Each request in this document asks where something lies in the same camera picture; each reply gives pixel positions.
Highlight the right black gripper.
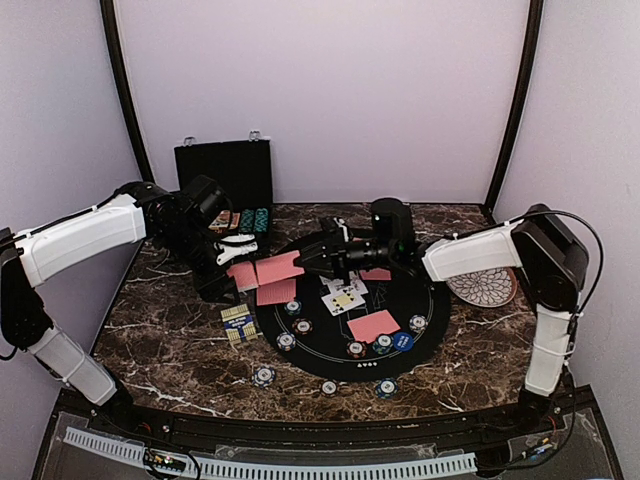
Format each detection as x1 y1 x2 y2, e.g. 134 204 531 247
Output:
295 226 397 285

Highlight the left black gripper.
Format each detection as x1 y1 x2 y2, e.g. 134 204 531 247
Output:
159 221 241 304

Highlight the face-up jack community card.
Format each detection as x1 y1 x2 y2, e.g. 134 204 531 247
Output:
320 273 368 295

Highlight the burn card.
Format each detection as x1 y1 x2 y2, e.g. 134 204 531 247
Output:
359 268 392 281

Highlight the face-up four clubs card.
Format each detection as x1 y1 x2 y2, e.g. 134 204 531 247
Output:
321 292 366 316

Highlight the dealt card player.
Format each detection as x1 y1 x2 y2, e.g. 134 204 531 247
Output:
347 310 401 343
256 278 296 306

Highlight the brown chip mat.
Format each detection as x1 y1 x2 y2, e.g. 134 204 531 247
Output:
346 340 367 359
292 318 314 336

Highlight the dealt card front player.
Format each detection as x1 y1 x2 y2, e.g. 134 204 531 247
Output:
347 310 401 343

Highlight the red-backed card deck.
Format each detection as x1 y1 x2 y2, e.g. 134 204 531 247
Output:
227 261 259 293

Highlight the brown chip front mat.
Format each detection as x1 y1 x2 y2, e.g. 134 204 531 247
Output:
346 340 367 359

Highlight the blue chip mat edge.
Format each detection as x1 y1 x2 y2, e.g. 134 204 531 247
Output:
276 332 296 352

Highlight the blue chip mat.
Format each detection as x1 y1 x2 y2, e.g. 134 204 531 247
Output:
409 315 429 333

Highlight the brown white chip stack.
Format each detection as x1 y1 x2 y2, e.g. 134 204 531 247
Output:
320 380 339 397

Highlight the blue white chip stack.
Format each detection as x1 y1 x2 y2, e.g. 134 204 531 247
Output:
252 366 276 388

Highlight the blue green chip stack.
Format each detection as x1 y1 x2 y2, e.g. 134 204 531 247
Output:
375 378 399 399

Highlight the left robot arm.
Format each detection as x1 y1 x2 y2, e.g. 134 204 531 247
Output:
1 176 233 436

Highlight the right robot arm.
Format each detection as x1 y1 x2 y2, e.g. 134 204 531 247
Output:
294 198 589 434

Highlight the card deck in case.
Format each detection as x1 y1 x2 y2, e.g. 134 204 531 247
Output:
209 210 241 233

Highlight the green chip row left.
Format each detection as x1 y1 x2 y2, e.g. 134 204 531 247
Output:
238 209 255 234

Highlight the green chip row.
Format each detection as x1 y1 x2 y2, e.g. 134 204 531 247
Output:
238 209 255 234
253 208 270 234

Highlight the green chip row right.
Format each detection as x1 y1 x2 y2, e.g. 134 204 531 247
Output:
253 208 270 234

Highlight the round black poker mat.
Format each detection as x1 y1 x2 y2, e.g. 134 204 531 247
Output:
253 227 452 384

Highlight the black poker chip case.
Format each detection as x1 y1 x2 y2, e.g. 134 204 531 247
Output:
174 139 274 239

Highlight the blue round blind button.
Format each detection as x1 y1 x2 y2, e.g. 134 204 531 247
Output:
392 332 414 352

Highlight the gold card box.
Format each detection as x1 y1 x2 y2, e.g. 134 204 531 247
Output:
220 304 258 346

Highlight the white floral patterned plate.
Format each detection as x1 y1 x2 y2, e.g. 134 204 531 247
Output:
446 268 517 308

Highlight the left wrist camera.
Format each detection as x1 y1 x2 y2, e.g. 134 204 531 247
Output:
179 174 261 266

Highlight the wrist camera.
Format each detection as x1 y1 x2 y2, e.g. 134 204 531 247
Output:
319 197 416 251
179 174 261 266

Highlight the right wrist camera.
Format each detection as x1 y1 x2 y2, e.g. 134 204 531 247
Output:
319 197 416 251

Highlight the white slotted cable duct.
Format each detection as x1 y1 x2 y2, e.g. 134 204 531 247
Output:
63 427 477 479

